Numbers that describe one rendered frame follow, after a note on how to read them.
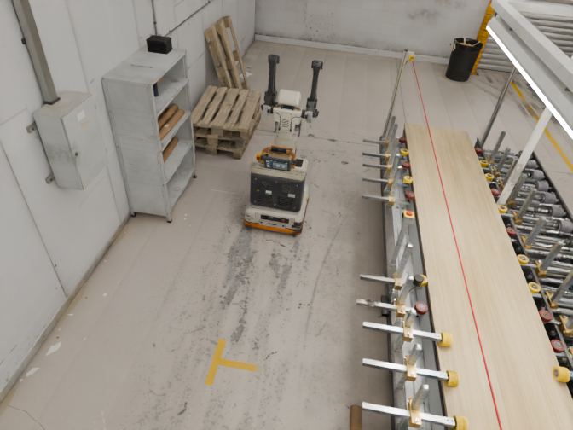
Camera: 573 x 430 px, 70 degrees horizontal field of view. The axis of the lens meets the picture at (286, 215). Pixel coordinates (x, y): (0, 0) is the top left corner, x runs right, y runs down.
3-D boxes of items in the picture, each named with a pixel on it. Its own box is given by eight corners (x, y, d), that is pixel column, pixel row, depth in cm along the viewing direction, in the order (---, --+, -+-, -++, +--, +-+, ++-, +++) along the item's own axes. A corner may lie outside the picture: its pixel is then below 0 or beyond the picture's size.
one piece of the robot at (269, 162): (294, 176, 401) (295, 163, 381) (259, 170, 404) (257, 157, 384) (297, 165, 406) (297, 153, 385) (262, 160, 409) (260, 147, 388)
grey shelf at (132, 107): (130, 217, 448) (100, 77, 348) (162, 171, 517) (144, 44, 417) (170, 223, 445) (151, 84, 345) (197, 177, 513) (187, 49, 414)
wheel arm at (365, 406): (361, 410, 210) (362, 407, 208) (361, 403, 213) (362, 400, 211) (460, 429, 207) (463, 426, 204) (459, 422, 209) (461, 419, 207)
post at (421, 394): (397, 432, 227) (422, 389, 196) (397, 426, 230) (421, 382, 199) (404, 433, 227) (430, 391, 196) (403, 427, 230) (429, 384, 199)
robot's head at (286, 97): (298, 106, 394) (300, 90, 395) (276, 102, 396) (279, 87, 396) (298, 110, 408) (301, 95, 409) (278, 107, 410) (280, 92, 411)
